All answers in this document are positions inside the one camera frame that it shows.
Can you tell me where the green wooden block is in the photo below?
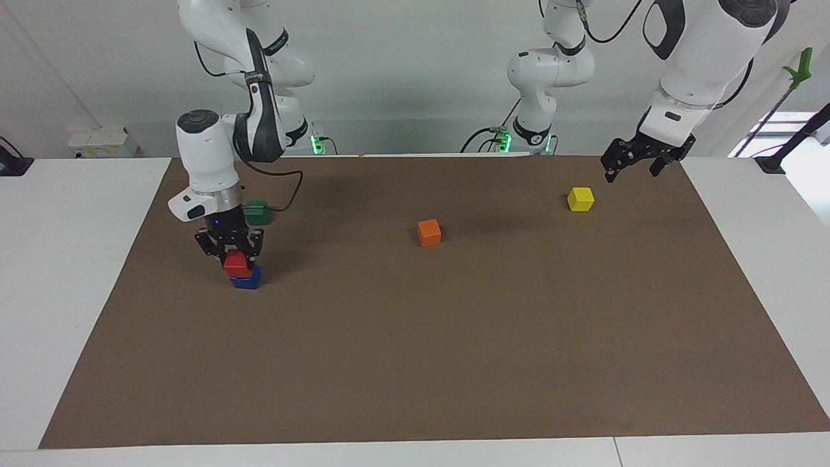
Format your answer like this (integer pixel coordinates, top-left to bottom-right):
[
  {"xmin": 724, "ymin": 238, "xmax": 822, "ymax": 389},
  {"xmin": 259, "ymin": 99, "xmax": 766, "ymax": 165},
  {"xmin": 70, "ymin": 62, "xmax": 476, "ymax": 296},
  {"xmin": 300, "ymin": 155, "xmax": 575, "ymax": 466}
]
[{"xmin": 243, "ymin": 199, "xmax": 274, "ymax": 226}]

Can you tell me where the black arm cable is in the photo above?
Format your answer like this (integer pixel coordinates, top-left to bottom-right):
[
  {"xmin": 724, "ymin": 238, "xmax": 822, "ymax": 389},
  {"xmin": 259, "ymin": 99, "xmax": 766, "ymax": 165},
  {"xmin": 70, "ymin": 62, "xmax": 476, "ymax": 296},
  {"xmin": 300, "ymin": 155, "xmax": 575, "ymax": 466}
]
[
  {"xmin": 573, "ymin": 0, "xmax": 644, "ymax": 45},
  {"xmin": 193, "ymin": 40, "xmax": 305, "ymax": 213}
]

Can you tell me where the white wall socket box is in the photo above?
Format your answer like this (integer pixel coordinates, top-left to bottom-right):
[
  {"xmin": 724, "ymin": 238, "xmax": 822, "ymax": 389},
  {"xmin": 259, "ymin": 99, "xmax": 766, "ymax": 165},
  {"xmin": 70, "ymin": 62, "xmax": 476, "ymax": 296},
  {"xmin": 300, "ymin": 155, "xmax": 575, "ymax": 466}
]
[{"xmin": 67, "ymin": 126, "xmax": 139, "ymax": 159}]

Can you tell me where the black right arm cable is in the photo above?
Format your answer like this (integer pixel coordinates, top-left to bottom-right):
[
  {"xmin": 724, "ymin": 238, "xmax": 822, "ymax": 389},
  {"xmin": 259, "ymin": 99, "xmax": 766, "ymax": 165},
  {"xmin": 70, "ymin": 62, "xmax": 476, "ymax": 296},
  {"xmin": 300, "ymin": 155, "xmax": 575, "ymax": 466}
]
[{"xmin": 193, "ymin": 40, "xmax": 305, "ymax": 213}]

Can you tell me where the yellow wooden block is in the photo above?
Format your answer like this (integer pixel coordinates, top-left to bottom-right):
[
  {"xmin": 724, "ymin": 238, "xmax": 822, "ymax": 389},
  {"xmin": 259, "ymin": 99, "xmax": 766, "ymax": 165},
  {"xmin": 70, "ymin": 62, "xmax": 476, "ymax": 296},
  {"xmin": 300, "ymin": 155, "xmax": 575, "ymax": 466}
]
[{"xmin": 567, "ymin": 186, "xmax": 596, "ymax": 213}]

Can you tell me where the black clamp stand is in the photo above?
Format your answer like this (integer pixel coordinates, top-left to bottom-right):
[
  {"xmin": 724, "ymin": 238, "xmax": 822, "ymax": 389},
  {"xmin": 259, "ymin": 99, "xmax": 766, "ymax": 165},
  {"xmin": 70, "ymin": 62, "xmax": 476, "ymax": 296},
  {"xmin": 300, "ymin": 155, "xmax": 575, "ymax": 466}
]
[{"xmin": 755, "ymin": 102, "xmax": 830, "ymax": 175}]

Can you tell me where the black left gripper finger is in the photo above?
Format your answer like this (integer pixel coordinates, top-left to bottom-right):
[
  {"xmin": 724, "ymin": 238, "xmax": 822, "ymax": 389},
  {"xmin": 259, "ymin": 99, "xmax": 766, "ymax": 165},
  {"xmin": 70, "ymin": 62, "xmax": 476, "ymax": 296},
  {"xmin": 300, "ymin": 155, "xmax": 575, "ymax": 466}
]
[
  {"xmin": 648, "ymin": 154, "xmax": 683, "ymax": 178},
  {"xmin": 600, "ymin": 138, "xmax": 643, "ymax": 184}
]

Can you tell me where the brown table mat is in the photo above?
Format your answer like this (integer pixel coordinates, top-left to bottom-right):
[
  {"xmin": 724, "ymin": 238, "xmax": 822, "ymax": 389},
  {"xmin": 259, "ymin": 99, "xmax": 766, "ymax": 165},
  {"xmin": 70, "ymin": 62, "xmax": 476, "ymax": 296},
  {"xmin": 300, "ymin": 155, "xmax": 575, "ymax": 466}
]
[{"xmin": 38, "ymin": 154, "xmax": 830, "ymax": 450}]

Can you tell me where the red wooden block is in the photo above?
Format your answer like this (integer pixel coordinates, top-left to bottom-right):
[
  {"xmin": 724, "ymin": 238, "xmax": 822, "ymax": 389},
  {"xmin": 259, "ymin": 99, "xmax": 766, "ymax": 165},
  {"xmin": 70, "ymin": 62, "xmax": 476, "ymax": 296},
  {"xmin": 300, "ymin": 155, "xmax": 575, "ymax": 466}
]
[{"xmin": 222, "ymin": 249, "xmax": 251, "ymax": 279}]

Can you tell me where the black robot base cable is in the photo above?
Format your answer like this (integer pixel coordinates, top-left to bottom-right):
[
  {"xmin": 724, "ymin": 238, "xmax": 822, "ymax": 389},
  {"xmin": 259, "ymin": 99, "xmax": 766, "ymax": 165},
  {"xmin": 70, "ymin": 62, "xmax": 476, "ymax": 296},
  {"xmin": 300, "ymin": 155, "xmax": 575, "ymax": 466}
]
[{"xmin": 460, "ymin": 96, "xmax": 523, "ymax": 154}]

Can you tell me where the blue wooden block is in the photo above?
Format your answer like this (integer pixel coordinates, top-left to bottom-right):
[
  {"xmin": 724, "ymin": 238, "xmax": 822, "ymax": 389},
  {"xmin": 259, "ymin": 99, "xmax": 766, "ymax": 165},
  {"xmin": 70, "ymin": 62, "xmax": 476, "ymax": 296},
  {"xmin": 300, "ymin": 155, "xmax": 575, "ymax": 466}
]
[{"xmin": 229, "ymin": 265, "xmax": 263, "ymax": 291}]

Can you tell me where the green-tipped thin rod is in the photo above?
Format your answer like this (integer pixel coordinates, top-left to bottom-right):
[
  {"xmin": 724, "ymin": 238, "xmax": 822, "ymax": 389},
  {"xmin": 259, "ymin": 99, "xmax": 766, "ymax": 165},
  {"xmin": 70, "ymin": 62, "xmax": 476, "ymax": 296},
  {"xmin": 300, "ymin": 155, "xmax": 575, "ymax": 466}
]
[{"xmin": 733, "ymin": 47, "xmax": 814, "ymax": 157}]

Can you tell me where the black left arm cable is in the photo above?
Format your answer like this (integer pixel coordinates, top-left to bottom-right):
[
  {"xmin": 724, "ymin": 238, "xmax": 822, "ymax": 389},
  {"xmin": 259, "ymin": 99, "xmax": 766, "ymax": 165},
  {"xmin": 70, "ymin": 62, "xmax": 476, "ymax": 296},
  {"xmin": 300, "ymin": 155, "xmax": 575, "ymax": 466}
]
[{"xmin": 573, "ymin": 0, "xmax": 644, "ymax": 45}]

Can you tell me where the black table-edge mount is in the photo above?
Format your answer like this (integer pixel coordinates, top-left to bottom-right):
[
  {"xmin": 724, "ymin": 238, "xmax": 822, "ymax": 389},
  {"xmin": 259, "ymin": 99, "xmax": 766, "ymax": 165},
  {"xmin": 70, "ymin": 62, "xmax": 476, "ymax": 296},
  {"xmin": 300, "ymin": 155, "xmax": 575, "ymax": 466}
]
[{"xmin": 0, "ymin": 136, "xmax": 34, "ymax": 178}]

